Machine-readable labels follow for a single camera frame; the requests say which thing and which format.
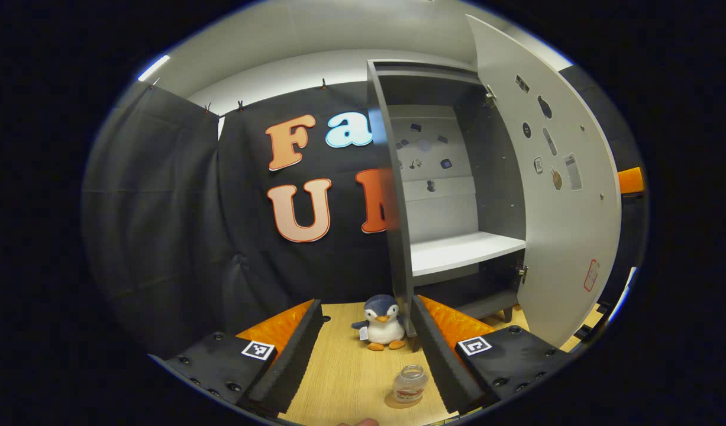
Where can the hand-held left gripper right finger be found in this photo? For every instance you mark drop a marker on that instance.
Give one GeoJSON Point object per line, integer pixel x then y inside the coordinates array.
{"type": "Point", "coordinates": [435, 361]}

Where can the white cabinet shelf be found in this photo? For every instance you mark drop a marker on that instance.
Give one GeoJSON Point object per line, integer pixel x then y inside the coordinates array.
{"type": "Point", "coordinates": [463, 251]}

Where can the clear bottle with red label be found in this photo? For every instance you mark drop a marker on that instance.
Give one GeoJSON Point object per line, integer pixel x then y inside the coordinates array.
{"type": "Point", "coordinates": [410, 384]}

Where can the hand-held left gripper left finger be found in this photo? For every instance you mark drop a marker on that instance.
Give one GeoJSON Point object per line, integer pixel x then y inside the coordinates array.
{"type": "Point", "coordinates": [294, 361]}

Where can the grey cabinet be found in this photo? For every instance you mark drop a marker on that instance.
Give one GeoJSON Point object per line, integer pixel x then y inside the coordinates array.
{"type": "Point", "coordinates": [499, 177]}

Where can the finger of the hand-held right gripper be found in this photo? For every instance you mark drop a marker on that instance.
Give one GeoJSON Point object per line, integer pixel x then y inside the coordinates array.
{"type": "Point", "coordinates": [631, 181]}

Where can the ceiling light strip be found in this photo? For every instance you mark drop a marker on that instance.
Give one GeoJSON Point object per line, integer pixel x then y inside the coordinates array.
{"type": "Point", "coordinates": [154, 67]}

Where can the metal door hinge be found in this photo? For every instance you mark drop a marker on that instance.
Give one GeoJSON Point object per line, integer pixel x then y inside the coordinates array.
{"type": "Point", "coordinates": [490, 94]}
{"type": "Point", "coordinates": [522, 271]}

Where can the black backdrop cloth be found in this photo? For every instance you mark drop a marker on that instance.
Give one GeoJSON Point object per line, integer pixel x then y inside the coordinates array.
{"type": "Point", "coordinates": [161, 236]}

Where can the white cabinet door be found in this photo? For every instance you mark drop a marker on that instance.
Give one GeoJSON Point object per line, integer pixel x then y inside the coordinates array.
{"type": "Point", "coordinates": [558, 254]}

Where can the penguin plush toy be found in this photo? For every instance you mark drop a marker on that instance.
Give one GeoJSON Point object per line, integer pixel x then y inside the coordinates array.
{"type": "Point", "coordinates": [383, 328]}

